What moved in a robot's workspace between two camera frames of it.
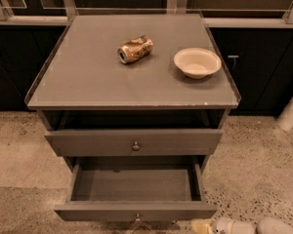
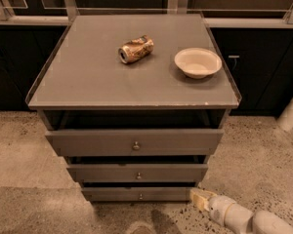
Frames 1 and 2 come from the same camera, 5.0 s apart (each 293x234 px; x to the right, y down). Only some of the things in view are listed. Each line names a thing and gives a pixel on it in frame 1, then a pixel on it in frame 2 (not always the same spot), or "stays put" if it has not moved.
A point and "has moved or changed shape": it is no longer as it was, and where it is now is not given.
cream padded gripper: [230, 227] to [218, 209]
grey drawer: [150, 188] has moved or changed shape
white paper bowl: [196, 62] stays put
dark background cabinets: [265, 62] stays put
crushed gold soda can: [135, 49] stays put
